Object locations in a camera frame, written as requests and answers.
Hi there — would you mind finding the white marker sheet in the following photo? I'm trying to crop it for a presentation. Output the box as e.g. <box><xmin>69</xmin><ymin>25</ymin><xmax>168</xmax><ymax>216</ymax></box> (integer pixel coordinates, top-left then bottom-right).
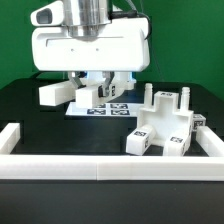
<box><xmin>66</xmin><ymin>102</ymin><xmax>141</xmax><ymax>117</ymax></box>

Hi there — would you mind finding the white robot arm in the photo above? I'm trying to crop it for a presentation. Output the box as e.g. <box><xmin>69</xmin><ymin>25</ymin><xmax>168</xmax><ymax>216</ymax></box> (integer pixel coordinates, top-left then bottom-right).
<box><xmin>30</xmin><ymin>0</ymin><xmax>150</xmax><ymax>97</ymax></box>

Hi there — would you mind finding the white chair back frame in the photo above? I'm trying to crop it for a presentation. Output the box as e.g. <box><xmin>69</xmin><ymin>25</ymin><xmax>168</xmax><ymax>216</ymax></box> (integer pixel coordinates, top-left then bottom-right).
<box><xmin>39</xmin><ymin>72</ymin><xmax>136</xmax><ymax>108</ymax></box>

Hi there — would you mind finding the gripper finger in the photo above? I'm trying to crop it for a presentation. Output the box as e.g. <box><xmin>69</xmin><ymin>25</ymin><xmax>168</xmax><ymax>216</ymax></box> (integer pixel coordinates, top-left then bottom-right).
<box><xmin>99</xmin><ymin>72</ymin><xmax>114</xmax><ymax>97</ymax></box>
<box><xmin>68</xmin><ymin>72</ymin><xmax>85</xmax><ymax>89</ymax></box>

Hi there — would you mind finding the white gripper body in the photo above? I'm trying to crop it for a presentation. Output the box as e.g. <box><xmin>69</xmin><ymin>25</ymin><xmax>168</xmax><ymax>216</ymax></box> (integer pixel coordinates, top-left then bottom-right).
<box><xmin>30</xmin><ymin>0</ymin><xmax>150</xmax><ymax>72</ymax></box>

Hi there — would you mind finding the white tagged cube far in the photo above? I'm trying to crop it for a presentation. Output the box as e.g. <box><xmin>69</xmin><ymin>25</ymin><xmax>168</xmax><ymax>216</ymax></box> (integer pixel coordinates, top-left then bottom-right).
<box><xmin>192</xmin><ymin>114</ymin><xmax>206</xmax><ymax>131</ymax></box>

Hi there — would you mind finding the white U-shaped obstacle frame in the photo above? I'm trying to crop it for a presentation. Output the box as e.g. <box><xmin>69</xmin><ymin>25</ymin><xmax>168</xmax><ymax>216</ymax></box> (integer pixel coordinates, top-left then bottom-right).
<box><xmin>0</xmin><ymin>123</ymin><xmax>224</xmax><ymax>181</ymax></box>

